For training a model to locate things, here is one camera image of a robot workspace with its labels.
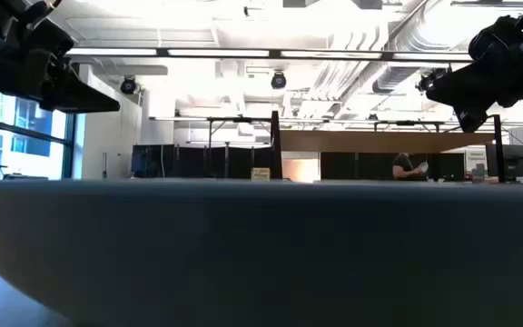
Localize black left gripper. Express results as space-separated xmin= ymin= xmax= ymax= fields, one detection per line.
xmin=0 ymin=17 xmax=122 ymax=114

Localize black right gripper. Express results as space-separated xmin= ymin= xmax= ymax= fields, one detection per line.
xmin=425 ymin=56 xmax=523 ymax=134

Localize blue plate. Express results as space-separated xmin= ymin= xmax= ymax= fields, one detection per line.
xmin=0 ymin=177 xmax=523 ymax=327

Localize wooden shelf with black legs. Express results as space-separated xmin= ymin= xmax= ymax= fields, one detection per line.
xmin=269 ymin=110 xmax=504 ymax=183

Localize black round hanging spotlight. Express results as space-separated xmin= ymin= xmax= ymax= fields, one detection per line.
xmin=120 ymin=75 xmax=138 ymax=96
xmin=417 ymin=67 xmax=449 ymax=94
xmin=270 ymin=69 xmax=288 ymax=91

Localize white printed sign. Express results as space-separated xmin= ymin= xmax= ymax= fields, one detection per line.
xmin=464 ymin=148 xmax=488 ymax=173

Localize dark background monitor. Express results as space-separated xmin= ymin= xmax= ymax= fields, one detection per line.
xmin=485 ymin=144 xmax=523 ymax=179

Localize large window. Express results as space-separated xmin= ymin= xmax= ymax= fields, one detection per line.
xmin=0 ymin=84 xmax=77 ymax=181

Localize person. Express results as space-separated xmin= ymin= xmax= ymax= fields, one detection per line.
xmin=391 ymin=152 xmax=429 ymax=183

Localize black partition panel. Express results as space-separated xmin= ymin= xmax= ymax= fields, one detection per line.
xmin=320 ymin=151 xmax=467 ymax=182
xmin=130 ymin=144 xmax=277 ymax=180

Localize overhead light bar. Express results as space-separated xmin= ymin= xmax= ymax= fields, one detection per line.
xmin=64 ymin=46 xmax=474 ymax=64

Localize small cardboard box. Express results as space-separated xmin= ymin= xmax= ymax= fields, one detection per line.
xmin=250 ymin=166 xmax=272 ymax=183

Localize black background rig frame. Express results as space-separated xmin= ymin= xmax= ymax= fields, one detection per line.
xmin=370 ymin=119 xmax=448 ymax=134
xmin=148 ymin=114 xmax=274 ymax=179

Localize silver ventilation duct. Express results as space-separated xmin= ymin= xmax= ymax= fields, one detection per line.
xmin=371 ymin=0 xmax=458 ymax=94

